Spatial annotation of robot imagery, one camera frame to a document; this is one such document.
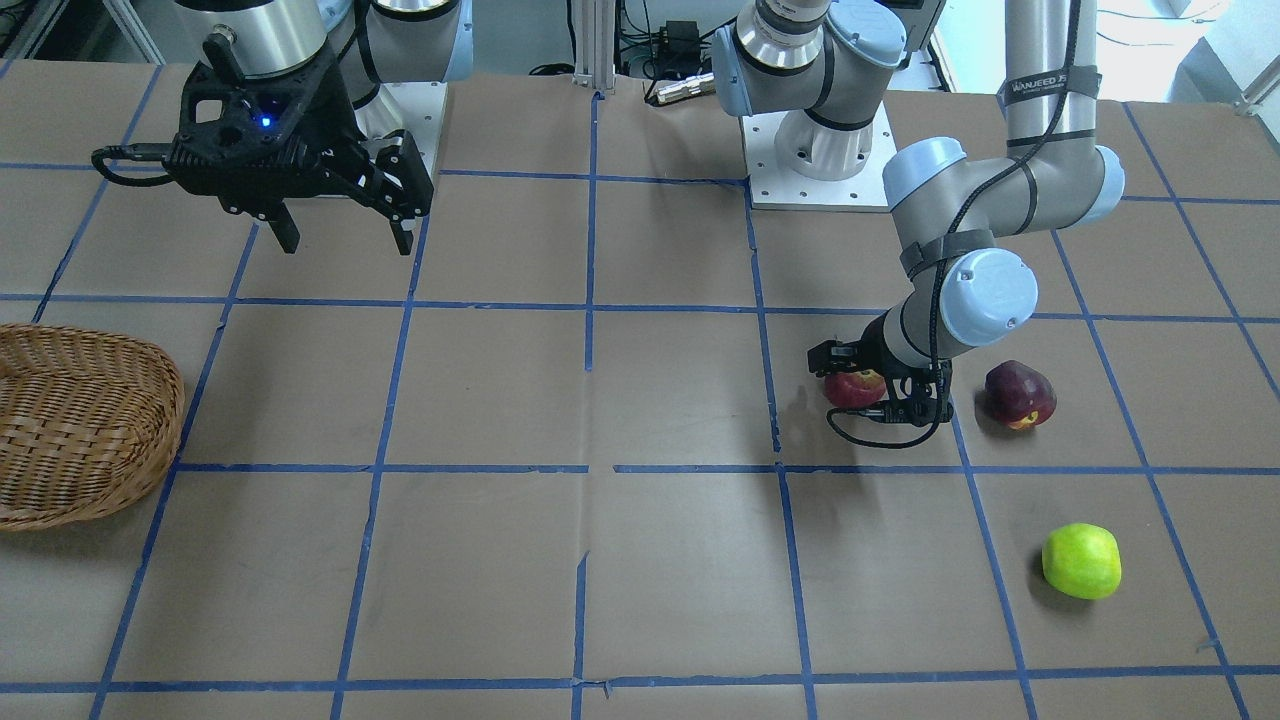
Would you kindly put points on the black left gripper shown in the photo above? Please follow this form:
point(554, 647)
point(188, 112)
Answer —
point(872, 350)

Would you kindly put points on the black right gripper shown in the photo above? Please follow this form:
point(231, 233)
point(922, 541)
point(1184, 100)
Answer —
point(333, 113)

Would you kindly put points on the red yellow apple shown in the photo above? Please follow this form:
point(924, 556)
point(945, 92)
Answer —
point(854, 390)

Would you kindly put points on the dark red apple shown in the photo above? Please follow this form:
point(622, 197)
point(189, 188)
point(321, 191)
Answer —
point(1018, 396)

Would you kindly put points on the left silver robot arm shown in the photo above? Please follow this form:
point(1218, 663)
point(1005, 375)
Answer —
point(825, 65)

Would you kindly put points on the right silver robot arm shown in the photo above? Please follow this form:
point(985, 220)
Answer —
point(376, 43)

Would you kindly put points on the wicker basket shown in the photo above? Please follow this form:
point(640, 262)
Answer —
point(90, 423)

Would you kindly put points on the green apple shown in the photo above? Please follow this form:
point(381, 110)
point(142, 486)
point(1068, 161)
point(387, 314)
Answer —
point(1083, 561)

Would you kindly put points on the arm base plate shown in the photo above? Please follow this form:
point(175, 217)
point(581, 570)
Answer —
point(417, 108)
point(795, 165)

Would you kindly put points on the aluminium frame post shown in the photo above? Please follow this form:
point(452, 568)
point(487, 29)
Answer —
point(595, 32)

